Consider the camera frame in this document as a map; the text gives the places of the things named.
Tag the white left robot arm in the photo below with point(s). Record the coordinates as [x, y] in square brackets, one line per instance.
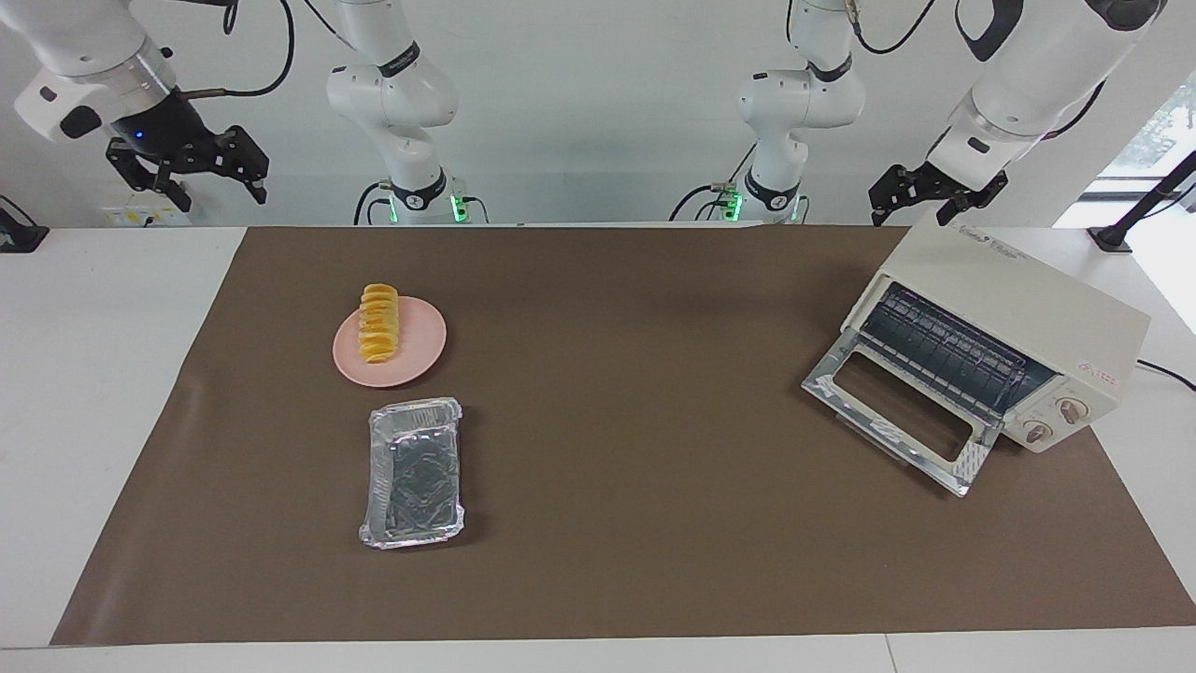
[794, 103]

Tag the metal oven rack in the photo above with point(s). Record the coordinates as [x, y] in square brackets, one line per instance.
[944, 346]

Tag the pink round plate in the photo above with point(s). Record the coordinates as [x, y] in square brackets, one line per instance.
[420, 341]

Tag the black table clamp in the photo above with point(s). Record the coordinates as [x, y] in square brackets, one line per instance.
[19, 236]

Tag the glass oven door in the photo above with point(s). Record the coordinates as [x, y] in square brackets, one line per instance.
[841, 388]

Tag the cream oven knob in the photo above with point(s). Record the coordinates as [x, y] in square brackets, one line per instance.
[1072, 409]
[1039, 432]

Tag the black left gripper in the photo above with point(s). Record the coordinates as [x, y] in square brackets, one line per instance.
[948, 182]

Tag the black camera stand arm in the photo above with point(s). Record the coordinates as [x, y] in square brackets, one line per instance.
[1145, 207]

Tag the bright window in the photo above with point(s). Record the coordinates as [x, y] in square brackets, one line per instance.
[1159, 131]

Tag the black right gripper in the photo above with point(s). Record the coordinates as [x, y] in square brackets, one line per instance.
[159, 131]

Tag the silver foil baking tray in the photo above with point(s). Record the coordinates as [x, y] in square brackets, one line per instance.
[416, 472]

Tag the yellow spiral bread loaf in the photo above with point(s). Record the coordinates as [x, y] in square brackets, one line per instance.
[378, 322]

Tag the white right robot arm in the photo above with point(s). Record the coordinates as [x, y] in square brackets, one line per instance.
[402, 93]

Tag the brown table mat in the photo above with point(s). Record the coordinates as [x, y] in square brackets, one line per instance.
[654, 523]

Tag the white wall socket box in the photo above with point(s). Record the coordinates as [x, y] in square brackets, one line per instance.
[131, 217]

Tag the cream toaster oven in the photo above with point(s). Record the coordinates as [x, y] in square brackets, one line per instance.
[1018, 290]

